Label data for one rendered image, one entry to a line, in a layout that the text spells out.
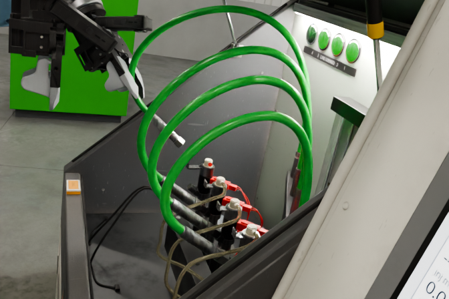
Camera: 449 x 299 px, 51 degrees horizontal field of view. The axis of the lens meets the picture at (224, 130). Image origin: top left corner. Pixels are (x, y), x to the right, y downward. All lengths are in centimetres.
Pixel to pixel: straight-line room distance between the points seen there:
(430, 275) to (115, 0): 372
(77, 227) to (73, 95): 320
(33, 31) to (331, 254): 53
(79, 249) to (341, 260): 55
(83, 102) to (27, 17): 342
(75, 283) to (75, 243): 12
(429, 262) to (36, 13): 63
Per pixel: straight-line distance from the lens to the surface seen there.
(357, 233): 55
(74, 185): 115
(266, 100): 128
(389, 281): 51
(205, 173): 93
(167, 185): 65
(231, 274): 64
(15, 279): 244
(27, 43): 79
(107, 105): 421
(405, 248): 50
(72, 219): 105
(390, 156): 54
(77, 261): 94
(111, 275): 110
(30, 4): 80
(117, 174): 126
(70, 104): 420
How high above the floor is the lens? 151
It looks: 20 degrees down
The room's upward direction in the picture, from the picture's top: 10 degrees clockwise
